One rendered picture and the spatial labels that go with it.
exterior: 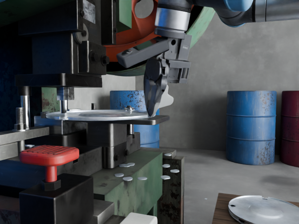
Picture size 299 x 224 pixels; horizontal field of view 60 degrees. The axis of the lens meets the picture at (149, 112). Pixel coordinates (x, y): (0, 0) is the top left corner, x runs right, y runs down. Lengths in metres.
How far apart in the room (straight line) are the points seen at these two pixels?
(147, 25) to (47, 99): 0.48
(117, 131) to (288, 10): 0.48
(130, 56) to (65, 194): 0.31
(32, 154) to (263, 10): 0.55
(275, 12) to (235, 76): 3.29
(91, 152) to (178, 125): 3.46
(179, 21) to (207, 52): 3.42
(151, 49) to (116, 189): 0.31
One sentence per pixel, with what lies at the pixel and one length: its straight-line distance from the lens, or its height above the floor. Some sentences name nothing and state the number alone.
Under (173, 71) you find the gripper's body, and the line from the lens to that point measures 0.62.
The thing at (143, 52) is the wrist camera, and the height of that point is 0.93.
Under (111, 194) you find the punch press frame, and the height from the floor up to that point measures 0.64.
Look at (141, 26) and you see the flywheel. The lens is 1.10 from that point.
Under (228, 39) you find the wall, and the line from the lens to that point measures 4.01.
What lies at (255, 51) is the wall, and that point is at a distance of 3.97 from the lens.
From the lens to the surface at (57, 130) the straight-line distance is 0.72.
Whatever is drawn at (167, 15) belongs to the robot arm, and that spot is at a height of 1.00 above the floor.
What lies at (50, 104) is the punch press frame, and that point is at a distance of 1.01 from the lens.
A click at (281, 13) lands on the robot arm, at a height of 1.02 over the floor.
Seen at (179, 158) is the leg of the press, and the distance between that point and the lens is 0.90.
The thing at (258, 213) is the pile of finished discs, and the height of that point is 0.38.
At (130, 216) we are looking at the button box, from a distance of 0.49.
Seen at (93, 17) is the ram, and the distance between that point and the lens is 0.79.
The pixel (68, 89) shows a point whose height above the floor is 0.85.
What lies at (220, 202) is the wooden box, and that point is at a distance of 1.28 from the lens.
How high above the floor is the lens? 0.84
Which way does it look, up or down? 4 degrees down
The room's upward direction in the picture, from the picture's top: straight up
